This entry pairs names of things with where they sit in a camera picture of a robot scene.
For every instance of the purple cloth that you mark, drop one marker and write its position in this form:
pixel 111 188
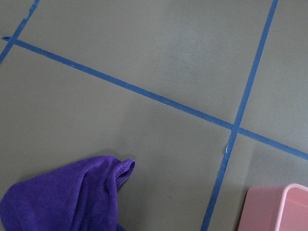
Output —
pixel 81 196

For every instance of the pink plastic bin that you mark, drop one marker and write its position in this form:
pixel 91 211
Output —
pixel 279 208

